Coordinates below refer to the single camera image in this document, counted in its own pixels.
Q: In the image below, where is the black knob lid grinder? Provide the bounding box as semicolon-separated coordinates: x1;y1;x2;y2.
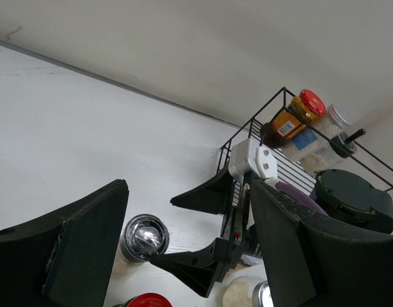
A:
300;129;366;177

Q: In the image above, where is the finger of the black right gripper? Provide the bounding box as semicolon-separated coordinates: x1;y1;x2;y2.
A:
150;238;240;297
170;166;234;215

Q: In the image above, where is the clear glass jar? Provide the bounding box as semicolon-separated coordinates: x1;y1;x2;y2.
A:
221;276;274;307

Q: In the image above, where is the labelled lid pink jar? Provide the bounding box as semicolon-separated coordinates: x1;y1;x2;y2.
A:
238;224;262;268

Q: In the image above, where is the red lid sauce jar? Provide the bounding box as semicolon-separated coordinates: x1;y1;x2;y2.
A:
262;88;327;148
114;292;172;307

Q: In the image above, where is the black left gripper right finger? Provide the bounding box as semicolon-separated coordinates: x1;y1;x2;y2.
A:
250;179;393;306

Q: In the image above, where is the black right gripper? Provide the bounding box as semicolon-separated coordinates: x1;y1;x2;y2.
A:
311;169;393;234

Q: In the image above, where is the silver lid white bottle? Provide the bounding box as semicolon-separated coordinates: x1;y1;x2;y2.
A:
281;102;354;162

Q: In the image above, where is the black wire rack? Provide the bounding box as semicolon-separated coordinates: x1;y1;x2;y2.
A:
217;88;393;194

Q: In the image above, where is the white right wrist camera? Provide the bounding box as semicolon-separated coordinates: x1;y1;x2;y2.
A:
228;138;278;184

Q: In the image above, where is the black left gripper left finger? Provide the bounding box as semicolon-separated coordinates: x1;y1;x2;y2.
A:
0;179;129;306

